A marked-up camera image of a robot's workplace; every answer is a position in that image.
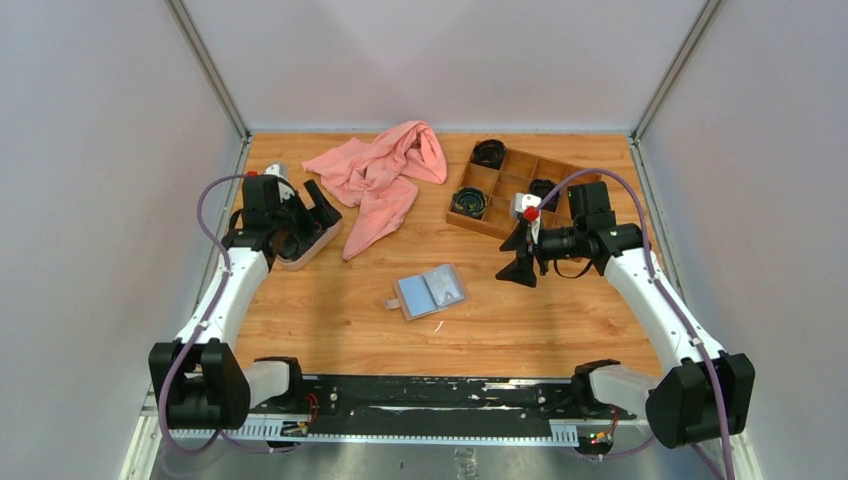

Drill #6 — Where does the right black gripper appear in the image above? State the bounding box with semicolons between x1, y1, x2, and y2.
496;218;586;288

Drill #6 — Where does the rolled belt front left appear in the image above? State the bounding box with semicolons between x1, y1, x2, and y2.
450;186;488;220

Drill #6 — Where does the pink cloth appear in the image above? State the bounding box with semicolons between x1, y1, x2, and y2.
301;121;448;261

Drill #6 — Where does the white VIP card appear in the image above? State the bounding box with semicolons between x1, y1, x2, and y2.
423;264;466;308

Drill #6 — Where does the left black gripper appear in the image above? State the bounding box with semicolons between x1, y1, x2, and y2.
271;180;340;249

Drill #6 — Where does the rolled belt middle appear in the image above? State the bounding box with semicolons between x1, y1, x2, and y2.
529;178;562;213

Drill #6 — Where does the pink card holder wallet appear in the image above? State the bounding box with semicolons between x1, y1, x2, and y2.
383;264;469;321

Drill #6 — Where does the beige oval card tray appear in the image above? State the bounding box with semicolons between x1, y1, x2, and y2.
275;220;343;271

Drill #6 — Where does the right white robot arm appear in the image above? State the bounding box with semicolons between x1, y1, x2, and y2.
496;181;755;448

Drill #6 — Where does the rolled belt back left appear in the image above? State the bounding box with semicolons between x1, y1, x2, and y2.
470;139;508;170

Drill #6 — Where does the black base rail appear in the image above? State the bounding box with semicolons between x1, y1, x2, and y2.
231;374;637;446

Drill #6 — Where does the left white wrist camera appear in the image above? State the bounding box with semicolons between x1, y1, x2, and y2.
263;163;297;201

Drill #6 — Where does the rolled belt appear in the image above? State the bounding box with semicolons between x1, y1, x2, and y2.
529;178;562;213
470;139;508;170
450;186;488;220

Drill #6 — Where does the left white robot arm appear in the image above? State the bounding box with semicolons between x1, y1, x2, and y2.
148;169;342;431

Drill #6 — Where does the wooden divided tray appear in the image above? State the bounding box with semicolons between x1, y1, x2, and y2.
446;146;581;240

